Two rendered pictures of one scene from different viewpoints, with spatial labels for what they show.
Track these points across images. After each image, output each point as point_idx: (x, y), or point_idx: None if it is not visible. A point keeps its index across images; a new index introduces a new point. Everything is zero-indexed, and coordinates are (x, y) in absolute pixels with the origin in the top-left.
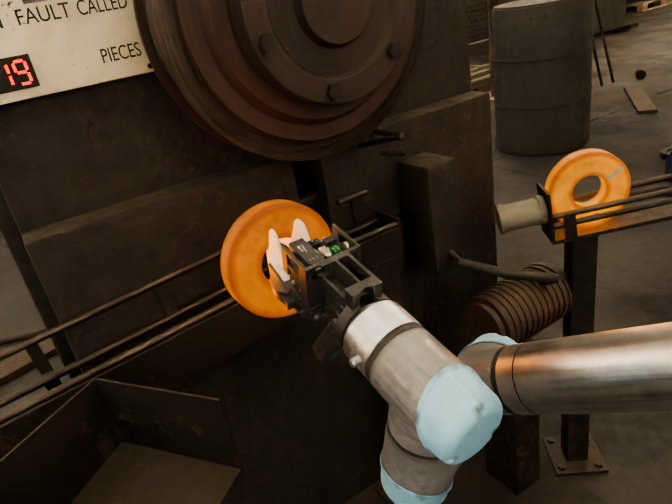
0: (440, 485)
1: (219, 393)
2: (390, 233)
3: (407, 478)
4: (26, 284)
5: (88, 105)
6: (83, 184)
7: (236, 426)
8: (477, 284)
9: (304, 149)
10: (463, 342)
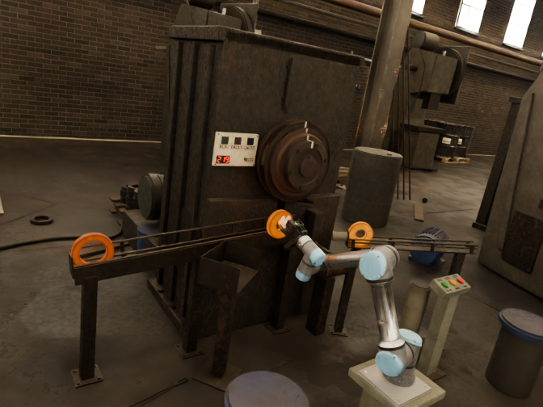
0: (309, 274)
1: None
2: None
3: (303, 270)
4: (193, 211)
5: (234, 169)
6: (225, 190)
7: None
8: None
9: (286, 198)
10: (309, 279)
